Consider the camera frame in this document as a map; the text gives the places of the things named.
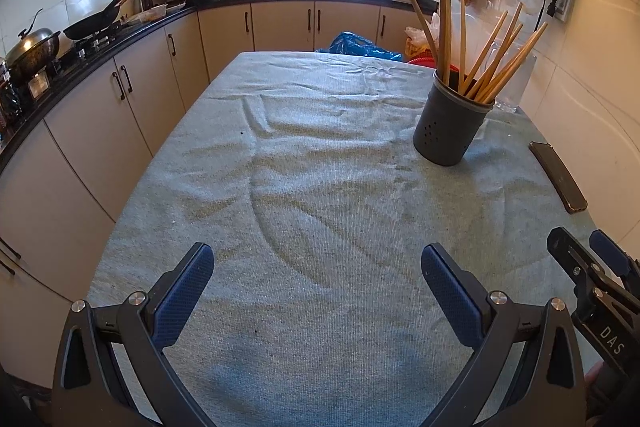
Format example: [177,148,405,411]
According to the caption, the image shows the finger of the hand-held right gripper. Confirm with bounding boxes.
[546,227,608,308]
[589,229,640,288]

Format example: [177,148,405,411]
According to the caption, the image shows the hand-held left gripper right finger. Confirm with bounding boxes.
[421,243,586,427]

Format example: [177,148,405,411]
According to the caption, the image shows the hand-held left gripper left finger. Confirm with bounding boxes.
[50,242,216,427]

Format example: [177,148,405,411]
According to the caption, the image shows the grey perforated utensil holder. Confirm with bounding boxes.
[413,69,496,168]

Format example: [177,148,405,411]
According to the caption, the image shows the set of wooden chopsticks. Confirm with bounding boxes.
[399,0,549,104]

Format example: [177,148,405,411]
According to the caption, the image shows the smartphone in brown clear case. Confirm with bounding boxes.
[528,141,589,214]

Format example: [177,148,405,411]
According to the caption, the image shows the grey-blue table cloth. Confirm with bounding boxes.
[85,51,601,427]

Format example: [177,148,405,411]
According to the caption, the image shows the clear plastic pitcher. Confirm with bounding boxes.
[487,39,538,114]

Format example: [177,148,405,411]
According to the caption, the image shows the beige base cabinets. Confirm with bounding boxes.
[0,2,431,388]

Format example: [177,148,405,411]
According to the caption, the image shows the red plastic container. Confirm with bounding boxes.
[406,52,458,72]

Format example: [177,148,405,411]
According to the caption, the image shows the white plastic bag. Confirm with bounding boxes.
[404,14,441,58]

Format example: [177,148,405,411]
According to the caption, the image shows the black gas stove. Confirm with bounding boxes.
[50,22,146,68]

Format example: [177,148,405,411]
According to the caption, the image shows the blue plastic bag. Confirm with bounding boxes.
[315,31,404,62]

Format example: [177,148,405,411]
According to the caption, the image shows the white tray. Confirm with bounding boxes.
[122,4,168,25]

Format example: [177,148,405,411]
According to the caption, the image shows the black frying pan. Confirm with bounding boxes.
[62,0,141,42]

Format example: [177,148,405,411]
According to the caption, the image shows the steel wok with lid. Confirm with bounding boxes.
[5,9,62,82]

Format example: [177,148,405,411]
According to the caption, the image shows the black kitchen countertop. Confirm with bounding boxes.
[0,0,441,168]

